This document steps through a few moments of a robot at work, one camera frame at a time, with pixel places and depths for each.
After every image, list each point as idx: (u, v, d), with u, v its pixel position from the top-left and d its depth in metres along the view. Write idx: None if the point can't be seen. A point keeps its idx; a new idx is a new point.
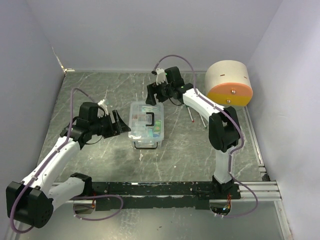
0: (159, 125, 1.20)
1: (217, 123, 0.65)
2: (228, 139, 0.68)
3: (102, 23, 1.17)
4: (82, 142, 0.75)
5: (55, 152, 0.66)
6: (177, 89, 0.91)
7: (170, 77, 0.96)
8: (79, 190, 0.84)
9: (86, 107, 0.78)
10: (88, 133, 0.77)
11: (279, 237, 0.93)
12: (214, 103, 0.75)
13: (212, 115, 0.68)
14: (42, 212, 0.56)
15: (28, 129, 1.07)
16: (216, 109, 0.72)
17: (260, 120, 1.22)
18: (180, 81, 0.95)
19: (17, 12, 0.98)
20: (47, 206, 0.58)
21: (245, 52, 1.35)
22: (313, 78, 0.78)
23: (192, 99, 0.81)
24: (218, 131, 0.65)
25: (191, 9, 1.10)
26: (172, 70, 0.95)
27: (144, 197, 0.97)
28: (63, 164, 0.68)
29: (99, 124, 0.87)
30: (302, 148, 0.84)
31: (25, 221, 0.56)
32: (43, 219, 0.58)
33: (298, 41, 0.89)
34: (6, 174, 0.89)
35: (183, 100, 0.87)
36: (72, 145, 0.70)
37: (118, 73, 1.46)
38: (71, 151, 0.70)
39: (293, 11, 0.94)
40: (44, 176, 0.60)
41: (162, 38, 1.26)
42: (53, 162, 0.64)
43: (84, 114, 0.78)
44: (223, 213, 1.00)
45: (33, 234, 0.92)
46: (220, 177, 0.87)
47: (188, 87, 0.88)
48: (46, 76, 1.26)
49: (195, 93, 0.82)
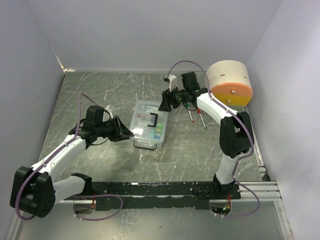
0: (160, 126, 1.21)
1: (228, 127, 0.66)
2: (239, 145, 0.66)
3: (102, 23, 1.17)
4: (88, 142, 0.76)
5: (64, 145, 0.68)
6: (192, 93, 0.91)
7: (186, 81, 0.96)
8: (79, 187, 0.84)
9: (93, 110, 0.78)
10: (94, 135, 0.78)
11: (279, 237, 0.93)
12: (226, 107, 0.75)
13: (224, 118, 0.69)
14: (46, 201, 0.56)
15: (28, 129, 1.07)
16: (228, 113, 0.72)
17: (260, 121, 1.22)
18: (196, 86, 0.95)
19: (17, 12, 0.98)
20: (50, 196, 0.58)
21: (245, 52, 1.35)
22: (314, 77, 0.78)
23: (205, 102, 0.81)
24: (228, 134, 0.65)
25: (191, 9, 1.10)
26: (188, 75, 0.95)
27: (144, 197, 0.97)
28: (69, 158, 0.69)
29: (104, 127, 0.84)
30: (302, 148, 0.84)
31: (27, 210, 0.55)
32: (45, 209, 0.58)
33: (298, 40, 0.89)
34: (6, 174, 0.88)
35: (196, 103, 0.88)
36: (80, 141, 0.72)
37: (118, 73, 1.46)
38: (78, 147, 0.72)
39: (293, 11, 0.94)
40: (52, 165, 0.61)
41: (162, 38, 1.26)
42: (61, 153, 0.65)
43: (90, 116, 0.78)
44: (223, 213, 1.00)
45: (33, 234, 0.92)
46: (222, 178, 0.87)
47: (203, 92, 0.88)
48: (46, 75, 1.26)
49: (209, 96, 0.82)
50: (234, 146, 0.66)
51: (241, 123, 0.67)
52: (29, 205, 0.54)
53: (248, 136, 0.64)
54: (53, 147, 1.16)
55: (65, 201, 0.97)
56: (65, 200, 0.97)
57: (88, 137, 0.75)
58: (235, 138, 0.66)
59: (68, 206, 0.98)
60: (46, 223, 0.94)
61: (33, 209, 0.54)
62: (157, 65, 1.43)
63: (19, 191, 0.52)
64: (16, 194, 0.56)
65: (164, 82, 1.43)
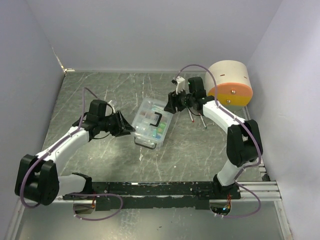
0: (162, 127, 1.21)
1: (235, 135, 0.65)
2: (247, 154, 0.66)
3: (102, 23, 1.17)
4: (91, 135, 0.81)
5: (68, 135, 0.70)
6: (198, 101, 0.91)
7: (194, 88, 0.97)
8: (80, 185, 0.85)
9: (96, 103, 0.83)
10: (97, 128, 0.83)
11: (279, 237, 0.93)
12: (234, 115, 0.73)
13: (232, 126, 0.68)
14: (50, 188, 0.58)
15: (28, 129, 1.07)
16: (235, 121, 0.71)
17: (260, 121, 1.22)
18: (203, 93, 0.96)
19: (17, 12, 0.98)
20: (54, 184, 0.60)
21: (245, 52, 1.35)
22: (314, 77, 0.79)
23: (211, 110, 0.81)
24: (236, 142, 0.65)
25: (191, 9, 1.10)
26: (196, 81, 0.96)
27: (144, 197, 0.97)
28: (73, 148, 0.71)
29: (107, 120, 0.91)
30: (302, 147, 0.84)
31: (32, 197, 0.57)
32: (49, 197, 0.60)
33: (298, 40, 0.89)
34: (6, 174, 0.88)
35: (203, 112, 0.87)
36: (83, 133, 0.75)
37: (118, 73, 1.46)
38: (82, 138, 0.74)
39: (293, 11, 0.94)
40: (57, 153, 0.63)
41: (162, 38, 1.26)
42: (66, 143, 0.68)
43: (93, 109, 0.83)
44: (223, 212, 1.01)
45: (33, 234, 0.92)
46: (223, 179, 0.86)
47: (209, 99, 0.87)
48: (46, 75, 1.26)
49: (216, 104, 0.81)
50: (242, 155, 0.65)
51: (249, 132, 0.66)
52: (34, 192, 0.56)
53: (255, 145, 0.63)
54: None
55: (65, 201, 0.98)
56: (65, 200, 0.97)
57: (91, 129, 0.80)
58: (242, 146, 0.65)
59: (68, 206, 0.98)
60: (47, 223, 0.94)
61: (38, 196, 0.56)
62: (157, 65, 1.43)
63: (25, 178, 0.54)
64: (21, 181, 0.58)
65: (164, 82, 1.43)
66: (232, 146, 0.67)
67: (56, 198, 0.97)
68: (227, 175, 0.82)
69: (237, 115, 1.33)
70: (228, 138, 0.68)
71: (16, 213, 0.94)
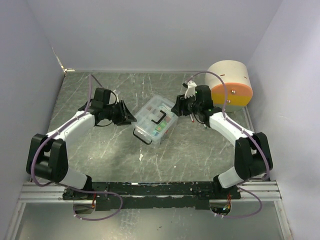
0: (162, 126, 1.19)
1: (244, 149, 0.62)
2: (256, 168, 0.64)
3: (102, 23, 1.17)
4: (96, 120, 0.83)
5: (75, 118, 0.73)
6: (204, 112, 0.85)
7: (200, 97, 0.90)
8: (82, 182, 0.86)
9: (101, 90, 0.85)
10: (101, 114, 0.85)
11: (279, 237, 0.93)
12: (242, 127, 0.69)
13: (240, 139, 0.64)
14: (60, 166, 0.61)
15: (28, 129, 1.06)
16: (244, 134, 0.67)
17: (260, 121, 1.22)
18: (210, 103, 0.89)
19: (17, 12, 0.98)
20: (64, 163, 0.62)
21: (245, 52, 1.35)
22: (314, 77, 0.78)
23: (218, 122, 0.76)
24: (245, 157, 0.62)
25: (191, 9, 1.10)
26: (203, 91, 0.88)
27: (144, 197, 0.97)
28: (80, 130, 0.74)
29: (111, 108, 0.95)
30: (302, 147, 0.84)
31: (42, 176, 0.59)
32: (59, 175, 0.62)
33: (298, 40, 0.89)
34: (6, 174, 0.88)
35: (209, 123, 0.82)
36: (90, 117, 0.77)
37: (118, 73, 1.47)
38: (88, 122, 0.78)
39: (293, 11, 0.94)
40: (65, 133, 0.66)
41: (162, 38, 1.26)
42: (74, 125, 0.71)
43: (99, 96, 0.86)
44: (223, 212, 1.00)
45: (33, 234, 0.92)
46: (224, 180, 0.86)
47: (216, 111, 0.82)
48: (46, 75, 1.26)
49: (223, 115, 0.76)
50: (250, 170, 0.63)
51: (257, 146, 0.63)
52: (44, 170, 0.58)
53: (265, 161, 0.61)
54: None
55: (65, 201, 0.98)
56: (65, 200, 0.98)
57: (96, 114, 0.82)
58: (251, 160, 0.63)
59: (68, 206, 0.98)
60: (47, 223, 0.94)
61: (48, 173, 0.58)
62: (157, 65, 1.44)
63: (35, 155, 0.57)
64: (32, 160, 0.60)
65: (164, 82, 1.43)
66: (240, 160, 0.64)
67: (56, 198, 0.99)
68: (229, 177, 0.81)
69: (237, 115, 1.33)
70: (236, 151, 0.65)
71: (16, 213, 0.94)
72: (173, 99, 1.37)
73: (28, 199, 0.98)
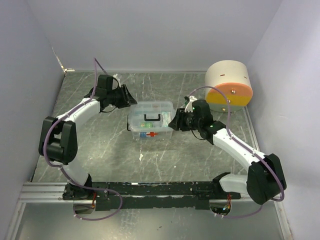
0: (146, 124, 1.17)
1: (258, 176, 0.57)
2: (271, 191, 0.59)
3: (102, 23, 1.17)
4: (101, 107, 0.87)
5: (81, 104, 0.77)
6: (206, 129, 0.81)
7: (200, 113, 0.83)
8: (83, 178, 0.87)
9: (103, 77, 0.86)
10: (106, 100, 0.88)
11: (279, 237, 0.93)
12: (252, 149, 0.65)
13: (252, 165, 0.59)
14: (71, 147, 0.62)
15: (28, 129, 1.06)
16: (255, 157, 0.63)
17: (261, 120, 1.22)
18: (210, 118, 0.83)
19: (17, 12, 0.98)
20: (75, 144, 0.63)
21: (245, 52, 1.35)
22: (314, 78, 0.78)
23: (224, 141, 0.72)
24: (259, 183, 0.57)
25: (191, 8, 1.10)
26: (202, 107, 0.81)
27: (144, 197, 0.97)
28: (87, 115, 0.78)
29: (113, 94, 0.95)
30: (302, 147, 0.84)
31: (54, 156, 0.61)
32: (71, 155, 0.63)
33: (298, 40, 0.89)
34: (6, 174, 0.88)
35: (213, 141, 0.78)
36: (96, 103, 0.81)
37: (118, 73, 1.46)
38: (94, 108, 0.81)
39: (293, 11, 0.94)
40: (74, 116, 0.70)
41: (162, 38, 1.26)
42: (82, 109, 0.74)
43: (101, 83, 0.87)
44: (223, 212, 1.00)
45: (33, 234, 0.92)
46: (227, 187, 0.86)
47: (218, 127, 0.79)
48: (46, 75, 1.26)
49: (229, 134, 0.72)
50: (267, 196, 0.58)
51: (271, 170, 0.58)
52: (56, 149, 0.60)
53: (280, 185, 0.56)
54: None
55: (65, 201, 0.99)
56: (65, 200, 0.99)
57: (101, 102, 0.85)
58: (266, 185, 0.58)
59: (68, 206, 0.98)
60: (47, 223, 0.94)
61: (60, 153, 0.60)
62: (157, 65, 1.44)
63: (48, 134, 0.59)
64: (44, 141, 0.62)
65: (164, 82, 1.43)
66: (254, 185, 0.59)
67: (56, 198, 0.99)
68: (233, 186, 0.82)
69: (237, 115, 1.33)
70: (248, 176, 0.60)
71: (16, 213, 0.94)
72: (173, 99, 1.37)
73: (28, 199, 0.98)
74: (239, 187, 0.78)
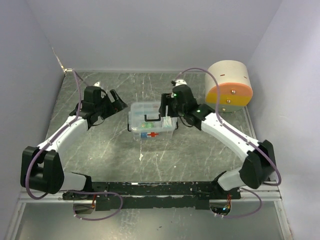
0: (146, 125, 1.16)
1: (256, 166, 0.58)
2: (264, 176, 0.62)
3: (102, 23, 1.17)
4: (89, 123, 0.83)
5: (66, 125, 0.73)
6: (193, 114, 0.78)
7: (182, 99, 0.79)
8: (81, 183, 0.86)
9: (90, 90, 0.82)
10: (94, 115, 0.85)
11: (279, 237, 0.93)
12: (245, 136, 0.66)
13: (248, 155, 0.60)
14: (56, 177, 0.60)
15: (28, 129, 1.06)
16: (250, 145, 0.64)
17: (260, 120, 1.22)
18: (193, 102, 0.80)
19: (16, 12, 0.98)
20: (60, 173, 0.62)
21: (245, 52, 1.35)
22: (313, 78, 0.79)
23: (215, 128, 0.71)
24: (255, 173, 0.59)
25: (191, 8, 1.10)
26: (184, 92, 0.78)
27: (144, 196, 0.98)
28: (74, 136, 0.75)
29: (102, 106, 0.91)
30: (301, 147, 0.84)
31: (39, 187, 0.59)
32: (56, 185, 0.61)
33: (298, 40, 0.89)
34: (6, 174, 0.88)
35: (201, 126, 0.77)
36: (82, 121, 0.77)
37: (118, 73, 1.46)
38: (81, 127, 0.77)
39: (293, 12, 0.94)
40: (57, 143, 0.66)
41: (162, 38, 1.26)
42: (67, 131, 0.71)
43: (88, 97, 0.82)
44: (223, 213, 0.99)
45: (33, 234, 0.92)
46: (225, 185, 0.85)
47: (205, 111, 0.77)
48: (46, 75, 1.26)
49: (220, 121, 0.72)
50: (261, 181, 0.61)
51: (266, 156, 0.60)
52: (39, 181, 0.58)
53: (276, 170, 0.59)
54: None
55: (65, 201, 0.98)
56: (65, 200, 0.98)
57: (89, 118, 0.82)
58: (260, 173, 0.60)
59: (68, 206, 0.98)
60: (47, 223, 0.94)
61: (44, 185, 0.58)
62: (157, 65, 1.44)
63: (29, 168, 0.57)
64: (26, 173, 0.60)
65: (164, 82, 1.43)
66: (249, 174, 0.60)
67: (56, 198, 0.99)
68: (230, 181, 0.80)
69: (237, 114, 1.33)
70: (244, 165, 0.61)
71: (16, 213, 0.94)
72: None
73: (28, 199, 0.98)
74: (235, 180, 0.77)
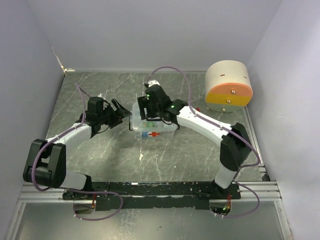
0: (148, 125, 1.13)
1: (230, 148, 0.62)
2: (241, 157, 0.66)
3: (102, 23, 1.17)
4: (93, 132, 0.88)
5: (73, 127, 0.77)
6: (168, 110, 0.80)
7: (155, 98, 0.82)
8: (81, 182, 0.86)
9: (93, 101, 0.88)
10: (97, 124, 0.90)
11: (279, 237, 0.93)
12: (218, 123, 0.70)
13: (223, 139, 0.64)
14: (59, 171, 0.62)
15: (28, 129, 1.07)
16: (223, 130, 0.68)
17: (260, 120, 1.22)
18: (166, 100, 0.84)
19: (17, 12, 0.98)
20: (63, 168, 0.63)
21: (245, 52, 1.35)
22: (313, 77, 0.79)
23: (190, 120, 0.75)
24: (232, 154, 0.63)
25: (191, 8, 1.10)
26: (156, 91, 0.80)
27: (144, 197, 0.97)
28: (78, 139, 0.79)
29: (105, 115, 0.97)
30: (301, 146, 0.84)
31: (41, 180, 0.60)
32: (58, 180, 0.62)
33: (298, 40, 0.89)
34: (6, 174, 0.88)
35: (177, 120, 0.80)
36: (87, 127, 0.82)
37: (118, 73, 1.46)
38: (85, 133, 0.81)
39: (293, 12, 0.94)
40: (65, 139, 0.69)
41: (162, 38, 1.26)
42: (73, 133, 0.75)
43: (92, 107, 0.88)
44: (223, 213, 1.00)
45: (33, 234, 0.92)
46: (223, 183, 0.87)
47: (179, 106, 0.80)
48: (47, 75, 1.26)
49: (193, 112, 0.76)
50: (238, 162, 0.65)
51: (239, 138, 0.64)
52: (44, 173, 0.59)
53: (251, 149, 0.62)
54: None
55: (65, 201, 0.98)
56: (65, 200, 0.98)
57: (93, 126, 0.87)
58: (237, 154, 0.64)
59: (68, 206, 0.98)
60: (47, 223, 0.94)
61: (48, 177, 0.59)
62: (157, 65, 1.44)
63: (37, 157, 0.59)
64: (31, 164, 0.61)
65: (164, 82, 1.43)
66: (228, 157, 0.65)
67: (56, 198, 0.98)
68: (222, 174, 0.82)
69: (237, 114, 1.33)
70: (221, 149, 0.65)
71: (16, 213, 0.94)
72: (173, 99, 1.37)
73: (28, 199, 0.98)
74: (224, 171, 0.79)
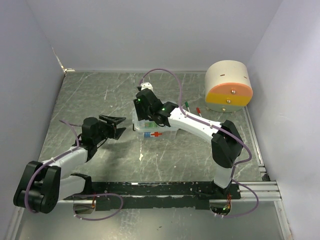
0: (150, 125, 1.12)
1: (222, 145, 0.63)
2: (234, 154, 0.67)
3: (102, 23, 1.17)
4: (88, 156, 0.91)
5: (70, 151, 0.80)
6: (159, 113, 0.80)
7: (146, 101, 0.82)
8: (81, 184, 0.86)
9: (87, 126, 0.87)
10: (93, 148, 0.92)
11: (279, 237, 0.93)
12: (208, 121, 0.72)
13: (214, 137, 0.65)
14: (52, 196, 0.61)
15: (28, 129, 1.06)
16: (213, 128, 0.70)
17: (260, 120, 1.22)
18: (157, 103, 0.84)
19: (16, 12, 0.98)
20: (56, 192, 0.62)
21: (245, 52, 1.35)
22: (313, 76, 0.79)
23: (180, 121, 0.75)
24: (223, 150, 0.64)
25: (191, 8, 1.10)
26: (146, 95, 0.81)
27: (144, 197, 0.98)
28: (74, 163, 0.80)
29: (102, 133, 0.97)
30: (302, 146, 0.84)
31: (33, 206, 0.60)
32: (50, 204, 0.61)
33: (297, 40, 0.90)
34: (6, 173, 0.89)
35: (168, 122, 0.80)
36: (83, 151, 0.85)
37: (118, 73, 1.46)
38: (82, 155, 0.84)
39: (294, 11, 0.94)
40: (61, 161, 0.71)
41: (162, 38, 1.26)
42: (70, 155, 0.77)
43: (86, 132, 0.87)
44: (223, 213, 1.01)
45: (33, 234, 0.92)
46: (222, 182, 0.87)
47: (171, 108, 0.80)
48: (47, 75, 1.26)
49: (183, 113, 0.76)
50: (231, 158, 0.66)
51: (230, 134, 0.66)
52: (35, 201, 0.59)
53: (242, 144, 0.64)
54: (53, 147, 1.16)
55: (65, 201, 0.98)
56: (65, 200, 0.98)
57: (89, 151, 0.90)
58: (228, 149, 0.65)
59: (68, 206, 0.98)
60: (46, 223, 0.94)
61: (38, 206, 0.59)
62: (157, 65, 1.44)
63: (29, 184, 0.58)
64: (24, 188, 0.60)
65: (164, 82, 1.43)
66: (219, 154, 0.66)
67: None
68: (219, 175, 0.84)
69: (237, 114, 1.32)
70: (212, 148, 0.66)
71: (16, 213, 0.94)
72: (173, 99, 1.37)
73: None
74: (222, 171, 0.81)
